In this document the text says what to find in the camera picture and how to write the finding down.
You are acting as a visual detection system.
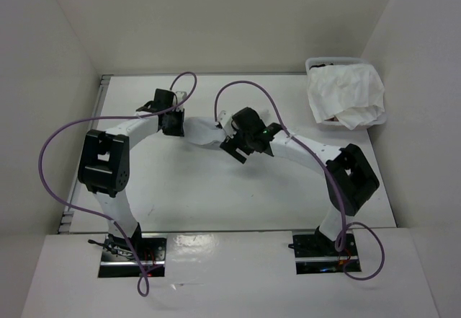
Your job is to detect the white pleated skirt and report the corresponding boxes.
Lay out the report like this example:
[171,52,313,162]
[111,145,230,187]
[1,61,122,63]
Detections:
[308,63,385,131]

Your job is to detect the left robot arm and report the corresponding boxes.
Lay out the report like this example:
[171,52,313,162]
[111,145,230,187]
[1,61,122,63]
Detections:
[78,89,188,260]

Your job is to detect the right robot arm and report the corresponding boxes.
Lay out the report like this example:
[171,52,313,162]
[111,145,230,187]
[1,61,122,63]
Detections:
[216,107,380,255]

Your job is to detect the black garment in basket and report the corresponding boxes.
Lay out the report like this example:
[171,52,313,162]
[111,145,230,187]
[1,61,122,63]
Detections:
[309,63,334,70]

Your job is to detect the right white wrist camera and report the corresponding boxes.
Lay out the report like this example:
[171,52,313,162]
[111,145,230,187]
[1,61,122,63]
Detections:
[217,110,233,133]

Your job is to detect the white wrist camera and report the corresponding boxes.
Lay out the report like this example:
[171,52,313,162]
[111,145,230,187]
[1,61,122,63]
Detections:
[174,91,188,112]
[217,110,233,133]

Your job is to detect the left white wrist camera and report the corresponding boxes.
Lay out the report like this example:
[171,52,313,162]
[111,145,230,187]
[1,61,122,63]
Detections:
[174,91,188,112]

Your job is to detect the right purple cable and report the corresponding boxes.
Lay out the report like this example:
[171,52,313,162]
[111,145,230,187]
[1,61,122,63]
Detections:
[214,81,385,281]

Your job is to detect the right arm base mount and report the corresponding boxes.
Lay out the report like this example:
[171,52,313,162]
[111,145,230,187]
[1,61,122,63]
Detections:
[288,230,362,275]

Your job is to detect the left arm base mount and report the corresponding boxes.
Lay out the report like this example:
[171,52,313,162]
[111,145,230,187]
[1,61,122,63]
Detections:
[88,236,167,278]

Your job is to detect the aluminium table edge rail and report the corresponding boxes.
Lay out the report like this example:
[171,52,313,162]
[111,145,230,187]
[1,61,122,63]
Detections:
[57,74,113,234]

